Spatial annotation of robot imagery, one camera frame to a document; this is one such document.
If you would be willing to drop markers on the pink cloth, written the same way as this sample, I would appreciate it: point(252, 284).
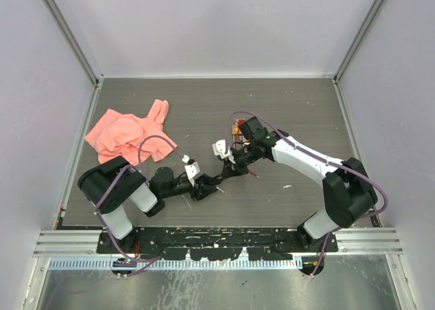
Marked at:
point(131, 137)

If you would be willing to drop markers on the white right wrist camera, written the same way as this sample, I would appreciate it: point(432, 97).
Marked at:
point(221, 150)

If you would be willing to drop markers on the slotted cable duct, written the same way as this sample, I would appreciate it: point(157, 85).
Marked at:
point(109, 263)

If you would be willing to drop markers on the large brass padlock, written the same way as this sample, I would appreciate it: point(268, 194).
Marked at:
point(236, 134)

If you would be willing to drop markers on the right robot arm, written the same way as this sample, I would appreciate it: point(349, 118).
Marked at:
point(348, 192)

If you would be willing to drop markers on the aluminium frame rail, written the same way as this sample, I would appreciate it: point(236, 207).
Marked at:
point(360, 241)

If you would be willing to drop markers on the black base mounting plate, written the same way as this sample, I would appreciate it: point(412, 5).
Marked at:
point(219, 243)

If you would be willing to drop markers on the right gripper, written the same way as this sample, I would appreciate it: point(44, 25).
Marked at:
point(228, 170)

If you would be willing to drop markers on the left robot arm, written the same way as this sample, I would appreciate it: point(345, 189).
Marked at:
point(110, 184)

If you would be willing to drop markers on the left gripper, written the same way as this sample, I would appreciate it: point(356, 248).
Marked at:
point(202, 188)

